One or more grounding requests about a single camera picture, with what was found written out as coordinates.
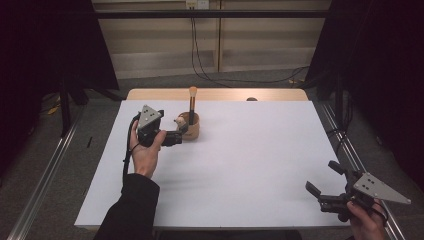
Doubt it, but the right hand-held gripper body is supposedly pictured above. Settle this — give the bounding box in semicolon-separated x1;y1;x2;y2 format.
318;169;412;223

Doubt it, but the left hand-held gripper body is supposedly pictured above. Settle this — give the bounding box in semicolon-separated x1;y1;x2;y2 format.
136;104;165;148

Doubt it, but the tan ceramic cup with bear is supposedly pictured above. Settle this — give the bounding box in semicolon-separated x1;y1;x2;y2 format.
174;111;201;141

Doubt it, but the makeup brush with gold ferrule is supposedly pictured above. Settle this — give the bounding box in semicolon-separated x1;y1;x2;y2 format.
187;85;199;126

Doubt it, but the person's left hand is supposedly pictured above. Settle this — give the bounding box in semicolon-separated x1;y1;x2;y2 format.
128;119;168;180

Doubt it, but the person's right hand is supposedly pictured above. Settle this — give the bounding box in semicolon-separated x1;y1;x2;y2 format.
346;199;390;240

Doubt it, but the wooden table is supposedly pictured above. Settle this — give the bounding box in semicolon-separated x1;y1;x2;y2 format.
125;87;310;102

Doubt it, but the white table cover sheet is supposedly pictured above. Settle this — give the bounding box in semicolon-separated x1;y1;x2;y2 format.
73;99;355;231

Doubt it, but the black metal stand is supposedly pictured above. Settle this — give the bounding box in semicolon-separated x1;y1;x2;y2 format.
59;78;73;138

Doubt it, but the black curtain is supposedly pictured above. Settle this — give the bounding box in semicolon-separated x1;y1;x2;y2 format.
305;0;424;181
0;0;120;174

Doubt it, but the black metal crossbar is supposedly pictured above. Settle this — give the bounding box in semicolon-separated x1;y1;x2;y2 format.
94;9;332;20

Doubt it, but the aluminium floor rail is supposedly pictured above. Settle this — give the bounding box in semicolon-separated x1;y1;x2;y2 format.
319;99;408;240
6;103;86;240

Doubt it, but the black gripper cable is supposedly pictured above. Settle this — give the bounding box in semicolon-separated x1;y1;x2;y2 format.
121;112;141;185

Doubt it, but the black power cable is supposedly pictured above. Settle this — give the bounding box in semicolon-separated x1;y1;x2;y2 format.
190;8;312;85

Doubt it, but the white wall socket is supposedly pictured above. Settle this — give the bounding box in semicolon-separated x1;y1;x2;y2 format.
185;0;211;10

